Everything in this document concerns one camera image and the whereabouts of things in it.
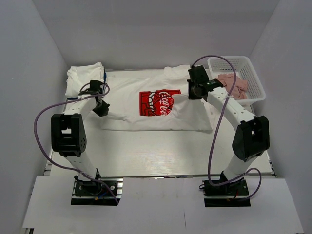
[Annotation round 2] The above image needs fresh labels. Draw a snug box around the white Coca-Cola print t-shirt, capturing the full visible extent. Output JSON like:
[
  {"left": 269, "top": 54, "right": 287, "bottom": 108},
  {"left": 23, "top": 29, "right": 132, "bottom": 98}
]
[{"left": 101, "top": 65, "right": 215, "bottom": 131}]

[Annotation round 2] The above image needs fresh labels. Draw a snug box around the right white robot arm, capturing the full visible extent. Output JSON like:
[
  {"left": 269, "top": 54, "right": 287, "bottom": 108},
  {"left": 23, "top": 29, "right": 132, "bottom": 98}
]
[{"left": 187, "top": 65, "right": 270, "bottom": 195}]

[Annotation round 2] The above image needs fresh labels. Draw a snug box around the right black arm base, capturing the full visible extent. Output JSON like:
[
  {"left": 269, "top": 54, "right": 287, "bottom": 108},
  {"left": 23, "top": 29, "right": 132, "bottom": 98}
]
[{"left": 199, "top": 179, "right": 251, "bottom": 208}]

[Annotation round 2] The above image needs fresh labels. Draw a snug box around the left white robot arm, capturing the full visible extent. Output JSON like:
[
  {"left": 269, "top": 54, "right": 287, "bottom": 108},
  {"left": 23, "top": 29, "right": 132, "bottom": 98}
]
[{"left": 51, "top": 80, "right": 110, "bottom": 195}]

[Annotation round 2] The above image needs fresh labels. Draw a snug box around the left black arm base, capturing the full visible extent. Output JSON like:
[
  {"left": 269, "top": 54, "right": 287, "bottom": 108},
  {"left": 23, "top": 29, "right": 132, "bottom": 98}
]
[{"left": 71, "top": 175, "right": 123, "bottom": 206}]

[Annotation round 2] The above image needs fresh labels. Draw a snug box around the folded white t-shirt stack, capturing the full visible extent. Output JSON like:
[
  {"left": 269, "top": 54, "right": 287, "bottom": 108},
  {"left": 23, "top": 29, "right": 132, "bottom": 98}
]
[{"left": 65, "top": 62, "right": 105, "bottom": 98}]

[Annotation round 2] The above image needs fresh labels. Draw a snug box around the pink cloth in basket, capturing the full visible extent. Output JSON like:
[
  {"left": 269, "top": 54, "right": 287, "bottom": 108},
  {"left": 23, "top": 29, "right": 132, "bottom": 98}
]
[{"left": 217, "top": 73, "right": 248, "bottom": 100}]

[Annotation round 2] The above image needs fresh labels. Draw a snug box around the white plastic basket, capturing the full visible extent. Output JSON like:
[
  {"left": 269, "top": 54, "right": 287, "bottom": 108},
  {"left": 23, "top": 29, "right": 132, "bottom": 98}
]
[{"left": 207, "top": 56, "right": 266, "bottom": 105}]

